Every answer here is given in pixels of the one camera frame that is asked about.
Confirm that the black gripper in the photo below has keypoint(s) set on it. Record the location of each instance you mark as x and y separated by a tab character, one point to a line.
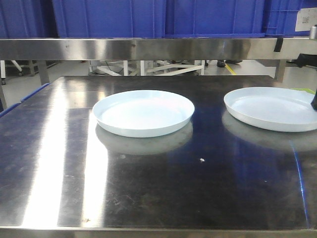
311	60

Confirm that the light blue plate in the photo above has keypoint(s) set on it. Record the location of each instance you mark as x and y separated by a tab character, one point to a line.
272	108
143	113

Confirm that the black tape strip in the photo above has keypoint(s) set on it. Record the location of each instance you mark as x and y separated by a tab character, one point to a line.
278	45

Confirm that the green tray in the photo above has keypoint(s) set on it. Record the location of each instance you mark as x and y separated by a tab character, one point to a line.
304	89

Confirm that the white paper label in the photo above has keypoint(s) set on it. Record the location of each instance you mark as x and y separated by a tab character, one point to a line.
306	18

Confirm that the right blue plastic bin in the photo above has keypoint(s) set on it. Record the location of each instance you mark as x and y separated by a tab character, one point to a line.
233	18

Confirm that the blue plastic bin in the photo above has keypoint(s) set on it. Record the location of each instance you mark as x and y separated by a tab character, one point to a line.
22	19
110	18
233	18

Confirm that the middle blue plastic bin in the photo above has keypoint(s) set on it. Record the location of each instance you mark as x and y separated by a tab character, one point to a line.
110	18

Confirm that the left blue plastic bin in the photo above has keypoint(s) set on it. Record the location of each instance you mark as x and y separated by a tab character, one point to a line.
22	19

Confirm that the white metal frame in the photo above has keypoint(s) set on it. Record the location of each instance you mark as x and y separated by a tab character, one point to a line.
146	67

